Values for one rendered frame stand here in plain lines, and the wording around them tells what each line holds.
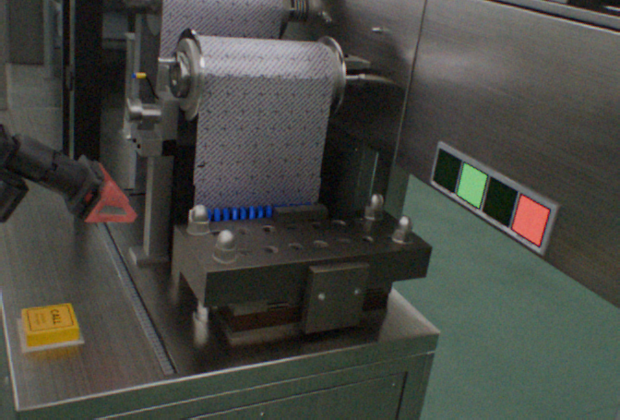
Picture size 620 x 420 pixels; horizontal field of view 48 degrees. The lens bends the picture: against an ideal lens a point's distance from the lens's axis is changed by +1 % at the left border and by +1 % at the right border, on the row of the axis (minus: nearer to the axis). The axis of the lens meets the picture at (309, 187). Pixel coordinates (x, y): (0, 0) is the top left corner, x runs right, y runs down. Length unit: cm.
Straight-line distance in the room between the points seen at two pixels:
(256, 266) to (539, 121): 44
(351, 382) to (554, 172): 48
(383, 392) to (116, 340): 45
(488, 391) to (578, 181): 187
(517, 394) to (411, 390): 153
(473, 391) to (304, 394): 161
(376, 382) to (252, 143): 45
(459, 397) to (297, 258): 165
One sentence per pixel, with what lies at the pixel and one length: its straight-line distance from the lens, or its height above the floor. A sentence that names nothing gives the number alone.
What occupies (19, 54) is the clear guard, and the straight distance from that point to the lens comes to 210.
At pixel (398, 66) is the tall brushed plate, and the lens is 119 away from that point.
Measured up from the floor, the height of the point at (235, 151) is 114.
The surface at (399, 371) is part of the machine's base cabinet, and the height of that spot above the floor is 83.
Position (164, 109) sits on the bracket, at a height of 119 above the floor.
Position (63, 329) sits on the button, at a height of 92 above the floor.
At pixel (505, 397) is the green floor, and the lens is 272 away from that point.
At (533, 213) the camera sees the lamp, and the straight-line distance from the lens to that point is 95.
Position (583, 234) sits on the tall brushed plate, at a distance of 91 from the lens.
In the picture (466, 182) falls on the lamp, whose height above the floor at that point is 119.
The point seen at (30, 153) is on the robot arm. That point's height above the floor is 115.
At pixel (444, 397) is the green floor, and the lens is 262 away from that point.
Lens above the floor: 151
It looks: 21 degrees down
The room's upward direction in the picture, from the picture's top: 8 degrees clockwise
